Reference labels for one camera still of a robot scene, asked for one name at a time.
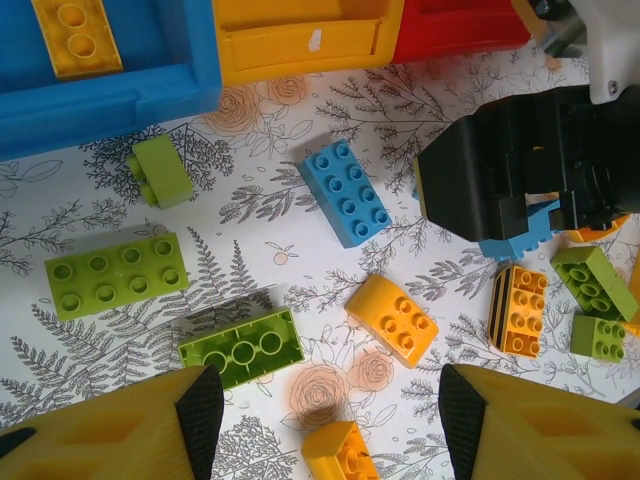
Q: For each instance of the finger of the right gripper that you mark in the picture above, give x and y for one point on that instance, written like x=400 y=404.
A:
x=465 y=180
x=567 y=212

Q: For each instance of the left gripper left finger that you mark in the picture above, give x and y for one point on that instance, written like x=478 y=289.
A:
x=115 y=440

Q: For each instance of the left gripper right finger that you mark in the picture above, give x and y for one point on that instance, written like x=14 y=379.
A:
x=550 y=435

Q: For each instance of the yellow black-striped Duplo brick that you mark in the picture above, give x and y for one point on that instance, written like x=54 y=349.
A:
x=525 y=315

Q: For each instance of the blue eight-stud Duplo brick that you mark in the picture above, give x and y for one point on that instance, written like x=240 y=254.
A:
x=345 y=200

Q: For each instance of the green eight-stud Duplo brick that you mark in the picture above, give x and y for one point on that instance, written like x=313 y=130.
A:
x=115 y=280
x=245 y=352

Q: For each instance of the yellow curved Duplo brick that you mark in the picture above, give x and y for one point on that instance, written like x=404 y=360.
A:
x=395 y=325
x=335 y=455

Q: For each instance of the small green Duplo brick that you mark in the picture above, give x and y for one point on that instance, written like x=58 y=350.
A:
x=595 y=337
x=165 y=175

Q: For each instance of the red plastic bin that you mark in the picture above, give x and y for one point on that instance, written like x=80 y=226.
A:
x=450 y=40

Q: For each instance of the floral patterned table covering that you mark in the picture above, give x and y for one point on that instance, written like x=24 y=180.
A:
x=300 y=275

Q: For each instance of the yellow plastic bin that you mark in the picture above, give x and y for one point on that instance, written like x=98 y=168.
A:
x=300 y=55

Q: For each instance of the blue plastic bin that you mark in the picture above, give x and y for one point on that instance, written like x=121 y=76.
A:
x=165 y=100

